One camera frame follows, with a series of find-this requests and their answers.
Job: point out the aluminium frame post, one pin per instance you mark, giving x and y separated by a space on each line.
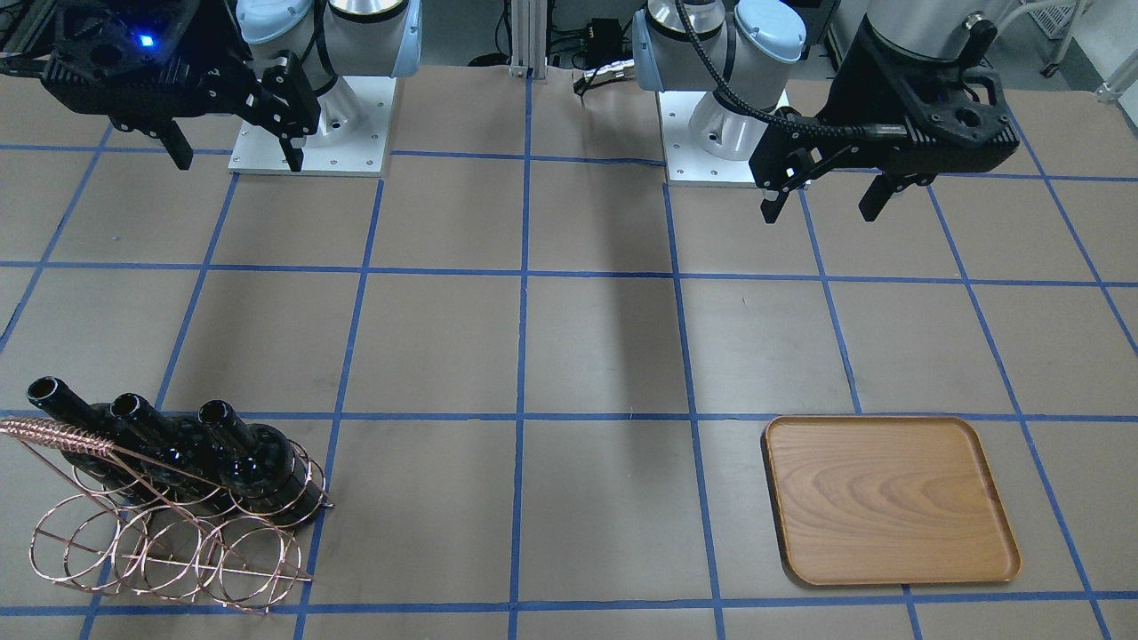
529 39

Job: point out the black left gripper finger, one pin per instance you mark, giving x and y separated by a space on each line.
881 190
774 201

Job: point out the copper wire wine rack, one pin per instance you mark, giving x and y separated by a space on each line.
94 543

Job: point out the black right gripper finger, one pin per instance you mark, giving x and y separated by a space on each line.
174 141
292 146

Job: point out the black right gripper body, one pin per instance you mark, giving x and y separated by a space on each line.
233 64

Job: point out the dark wine bottle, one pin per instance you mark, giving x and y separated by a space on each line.
53 396
261 467
188 465

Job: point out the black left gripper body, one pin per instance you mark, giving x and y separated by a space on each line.
851 96

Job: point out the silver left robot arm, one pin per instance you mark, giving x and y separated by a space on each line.
744 56

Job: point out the wooden tray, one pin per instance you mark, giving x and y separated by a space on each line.
884 501

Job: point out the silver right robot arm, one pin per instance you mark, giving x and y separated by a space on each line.
311 80

